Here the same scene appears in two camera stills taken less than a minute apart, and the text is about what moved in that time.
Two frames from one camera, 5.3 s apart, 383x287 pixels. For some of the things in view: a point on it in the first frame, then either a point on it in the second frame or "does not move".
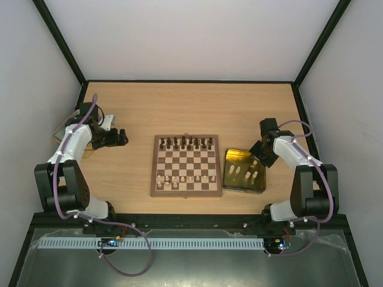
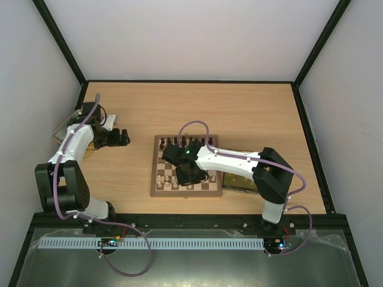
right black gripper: (257, 150) → (189, 178)
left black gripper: (114, 142) does not move
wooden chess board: (186, 165) does not move
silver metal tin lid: (58, 135) does not move
